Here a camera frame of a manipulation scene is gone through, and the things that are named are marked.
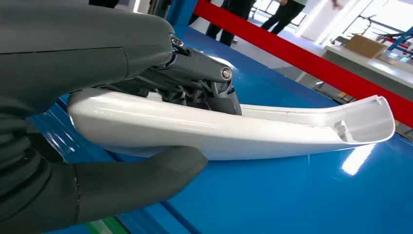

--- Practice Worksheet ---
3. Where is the cardboard box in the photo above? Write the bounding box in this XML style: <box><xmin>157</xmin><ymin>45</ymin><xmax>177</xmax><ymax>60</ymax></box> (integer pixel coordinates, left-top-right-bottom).
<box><xmin>343</xmin><ymin>34</ymin><xmax>388</xmax><ymax>59</ymax></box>

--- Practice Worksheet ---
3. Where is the grey table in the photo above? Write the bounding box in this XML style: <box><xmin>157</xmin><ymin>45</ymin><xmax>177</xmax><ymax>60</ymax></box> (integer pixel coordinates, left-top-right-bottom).
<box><xmin>295</xmin><ymin>44</ymin><xmax>413</xmax><ymax>102</ymax></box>

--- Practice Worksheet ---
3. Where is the person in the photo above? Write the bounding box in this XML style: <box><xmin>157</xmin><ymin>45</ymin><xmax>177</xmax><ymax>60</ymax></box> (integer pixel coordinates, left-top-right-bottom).
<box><xmin>205</xmin><ymin>0</ymin><xmax>257</xmax><ymax>47</ymax></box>
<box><xmin>261</xmin><ymin>0</ymin><xmax>307</xmax><ymax>35</ymax></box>

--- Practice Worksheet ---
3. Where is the green plastic crate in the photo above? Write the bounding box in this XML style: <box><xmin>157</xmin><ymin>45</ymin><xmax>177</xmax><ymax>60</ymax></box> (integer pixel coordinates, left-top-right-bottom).
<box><xmin>85</xmin><ymin>215</ymin><xmax>131</xmax><ymax>234</ymax></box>

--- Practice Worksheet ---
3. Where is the red barrier belt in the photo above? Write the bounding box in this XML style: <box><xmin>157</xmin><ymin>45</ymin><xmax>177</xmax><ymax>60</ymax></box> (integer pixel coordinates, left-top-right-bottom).
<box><xmin>193</xmin><ymin>0</ymin><xmax>413</xmax><ymax>128</ymax></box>

